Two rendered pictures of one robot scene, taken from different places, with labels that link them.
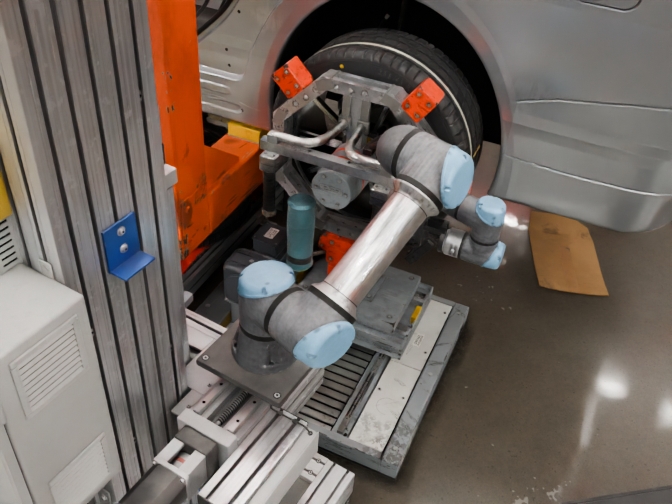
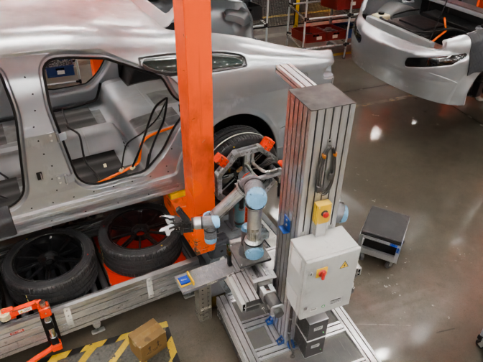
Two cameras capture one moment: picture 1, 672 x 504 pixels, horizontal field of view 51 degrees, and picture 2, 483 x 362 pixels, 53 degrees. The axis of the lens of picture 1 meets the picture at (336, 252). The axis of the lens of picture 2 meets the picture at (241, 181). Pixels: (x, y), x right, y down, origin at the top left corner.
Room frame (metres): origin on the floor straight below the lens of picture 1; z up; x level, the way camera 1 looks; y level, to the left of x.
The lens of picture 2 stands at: (-0.12, 2.41, 3.08)
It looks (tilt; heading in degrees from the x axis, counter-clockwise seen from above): 36 degrees down; 310
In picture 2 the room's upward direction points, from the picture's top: 1 degrees clockwise
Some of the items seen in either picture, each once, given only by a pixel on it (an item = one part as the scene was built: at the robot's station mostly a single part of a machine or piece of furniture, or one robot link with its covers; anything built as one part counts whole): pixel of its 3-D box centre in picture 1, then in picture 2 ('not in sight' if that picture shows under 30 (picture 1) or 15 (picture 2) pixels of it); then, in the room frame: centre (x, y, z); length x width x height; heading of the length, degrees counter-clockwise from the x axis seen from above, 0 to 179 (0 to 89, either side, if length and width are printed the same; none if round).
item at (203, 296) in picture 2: not in sight; (203, 297); (1.66, 0.70, 0.21); 0.10 x 0.10 x 0.42; 68
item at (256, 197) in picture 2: not in sight; (254, 222); (1.22, 0.67, 1.19); 0.15 x 0.12 x 0.55; 138
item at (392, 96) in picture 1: (354, 162); (246, 177); (1.86, -0.04, 0.85); 0.54 x 0.07 x 0.54; 68
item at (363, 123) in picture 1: (375, 137); (266, 162); (1.71, -0.08, 1.03); 0.19 x 0.18 x 0.11; 158
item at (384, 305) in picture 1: (361, 263); (236, 215); (2.02, -0.10, 0.32); 0.40 x 0.30 x 0.28; 68
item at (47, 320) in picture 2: not in sight; (49, 325); (2.22, 1.63, 0.30); 0.09 x 0.05 x 0.50; 68
